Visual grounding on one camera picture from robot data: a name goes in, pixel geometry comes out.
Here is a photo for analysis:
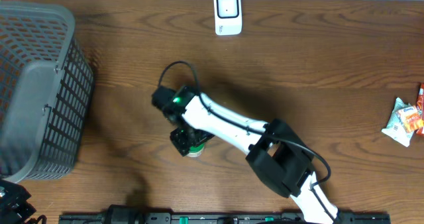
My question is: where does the green lid jar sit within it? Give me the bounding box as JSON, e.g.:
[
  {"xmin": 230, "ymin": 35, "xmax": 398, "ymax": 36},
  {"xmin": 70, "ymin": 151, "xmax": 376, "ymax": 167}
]
[{"xmin": 187, "ymin": 143, "xmax": 205, "ymax": 158}]

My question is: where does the mint green wipes pack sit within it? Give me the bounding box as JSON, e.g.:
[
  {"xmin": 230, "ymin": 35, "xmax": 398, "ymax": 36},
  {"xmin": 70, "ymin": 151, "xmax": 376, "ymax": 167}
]
[{"xmin": 382, "ymin": 97, "xmax": 417, "ymax": 147}]

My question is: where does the orange tissue pack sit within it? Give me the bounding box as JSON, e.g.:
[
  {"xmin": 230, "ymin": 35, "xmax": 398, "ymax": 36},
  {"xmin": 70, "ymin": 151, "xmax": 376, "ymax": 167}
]
[{"xmin": 396, "ymin": 106, "xmax": 423, "ymax": 133}]

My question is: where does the red Top chocolate bar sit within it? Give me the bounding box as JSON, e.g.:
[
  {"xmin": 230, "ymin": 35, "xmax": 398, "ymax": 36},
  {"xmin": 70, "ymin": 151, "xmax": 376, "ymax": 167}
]
[{"xmin": 416, "ymin": 83, "xmax": 424, "ymax": 137}]

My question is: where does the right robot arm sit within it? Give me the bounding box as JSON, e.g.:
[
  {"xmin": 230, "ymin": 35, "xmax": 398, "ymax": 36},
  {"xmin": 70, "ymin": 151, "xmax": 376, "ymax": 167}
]
[{"xmin": 152, "ymin": 85, "xmax": 341, "ymax": 223}]

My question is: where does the white barcode scanner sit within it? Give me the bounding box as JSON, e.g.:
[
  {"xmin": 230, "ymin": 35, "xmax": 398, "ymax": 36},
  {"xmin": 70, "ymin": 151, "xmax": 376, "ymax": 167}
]
[{"xmin": 213, "ymin": 0, "xmax": 242, "ymax": 36}]

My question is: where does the grey plastic basket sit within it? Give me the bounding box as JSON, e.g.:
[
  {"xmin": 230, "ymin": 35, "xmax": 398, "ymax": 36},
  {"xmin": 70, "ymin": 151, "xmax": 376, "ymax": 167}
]
[{"xmin": 1, "ymin": 1, "xmax": 95, "ymax": 183}]

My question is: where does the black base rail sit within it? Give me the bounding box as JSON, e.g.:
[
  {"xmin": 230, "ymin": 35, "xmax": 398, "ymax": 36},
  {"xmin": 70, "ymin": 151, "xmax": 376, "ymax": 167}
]
[{"xmin": 58, "ymin": 211, "xmax": 392, "ymax": 224}]

